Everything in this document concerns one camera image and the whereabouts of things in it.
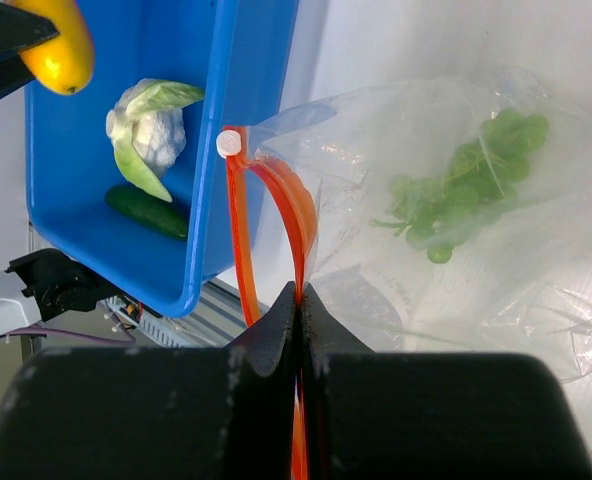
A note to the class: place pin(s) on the green grape bunch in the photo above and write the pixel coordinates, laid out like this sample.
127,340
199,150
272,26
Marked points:
437,214

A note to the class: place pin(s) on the yellow orange mango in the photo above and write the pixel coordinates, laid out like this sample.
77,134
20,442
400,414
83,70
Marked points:
64,64

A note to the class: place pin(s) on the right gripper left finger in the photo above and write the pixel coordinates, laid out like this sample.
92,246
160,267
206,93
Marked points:
156,413

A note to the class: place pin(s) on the aluminium front rail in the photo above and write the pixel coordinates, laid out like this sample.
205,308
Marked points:
217,318

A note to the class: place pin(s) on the blue plastic bin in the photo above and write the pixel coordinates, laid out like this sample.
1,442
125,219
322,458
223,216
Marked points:
237,52

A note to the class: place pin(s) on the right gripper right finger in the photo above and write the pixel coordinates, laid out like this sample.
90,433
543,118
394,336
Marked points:
460,415

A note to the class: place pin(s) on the clear zip bag orange zipper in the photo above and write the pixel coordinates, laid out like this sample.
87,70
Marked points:
510,288

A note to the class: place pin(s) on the white slotted cable duct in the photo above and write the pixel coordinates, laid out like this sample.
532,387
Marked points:
163,331

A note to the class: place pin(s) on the dark green cucumber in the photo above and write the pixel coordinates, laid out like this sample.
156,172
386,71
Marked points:
148,211

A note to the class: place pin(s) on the white cauliflower with leaves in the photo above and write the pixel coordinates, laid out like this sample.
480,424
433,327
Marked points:
147,133

